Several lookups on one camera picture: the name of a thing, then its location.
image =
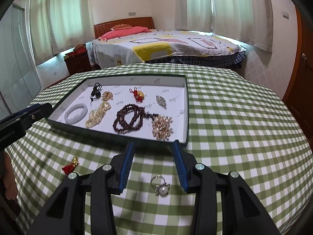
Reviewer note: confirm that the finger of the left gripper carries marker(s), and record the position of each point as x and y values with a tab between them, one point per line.
43	111
19	113

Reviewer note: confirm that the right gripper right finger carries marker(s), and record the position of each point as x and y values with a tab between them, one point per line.
242	212

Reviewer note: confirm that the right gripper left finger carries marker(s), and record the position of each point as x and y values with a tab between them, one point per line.
64	212

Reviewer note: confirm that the pale jade bangle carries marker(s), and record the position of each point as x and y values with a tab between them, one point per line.
75	113

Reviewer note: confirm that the red tassel gold charm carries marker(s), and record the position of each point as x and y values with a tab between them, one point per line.
68	169

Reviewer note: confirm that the red knot gold charm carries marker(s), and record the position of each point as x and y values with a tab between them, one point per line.
138	95

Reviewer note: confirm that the silver rhinestone brooch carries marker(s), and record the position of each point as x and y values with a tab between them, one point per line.
161	102

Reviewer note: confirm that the green white jewelry tray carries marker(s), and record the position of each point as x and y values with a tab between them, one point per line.
114	115

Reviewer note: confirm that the person left hand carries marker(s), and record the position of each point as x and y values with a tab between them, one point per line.
9	179

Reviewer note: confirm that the glass sliding wardrobe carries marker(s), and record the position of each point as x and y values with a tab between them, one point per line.
20	82

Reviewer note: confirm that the dark wooden nightstand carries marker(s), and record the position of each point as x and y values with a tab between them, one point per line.
77	62

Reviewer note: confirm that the red boxes on nightstand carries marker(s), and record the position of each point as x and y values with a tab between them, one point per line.
78	49

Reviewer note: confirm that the wooden headboard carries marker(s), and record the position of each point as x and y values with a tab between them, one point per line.
102	28

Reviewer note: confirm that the left white curtain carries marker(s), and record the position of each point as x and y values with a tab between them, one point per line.
58	25

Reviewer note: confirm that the white curtain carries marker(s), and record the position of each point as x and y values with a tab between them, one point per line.
58	25
248	21

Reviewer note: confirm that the red embroidered cushion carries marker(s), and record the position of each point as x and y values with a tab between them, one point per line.
121	27

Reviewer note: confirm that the bed with patterned sheet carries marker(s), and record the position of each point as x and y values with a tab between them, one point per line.
168	46

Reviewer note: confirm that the pink pillow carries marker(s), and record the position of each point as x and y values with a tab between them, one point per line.
124	32

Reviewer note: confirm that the brown wooden door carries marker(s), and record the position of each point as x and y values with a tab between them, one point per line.
298	96

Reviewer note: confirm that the right white curtain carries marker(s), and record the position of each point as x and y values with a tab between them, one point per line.
248	21

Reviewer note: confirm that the wall light switch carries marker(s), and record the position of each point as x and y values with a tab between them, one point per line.
285	15

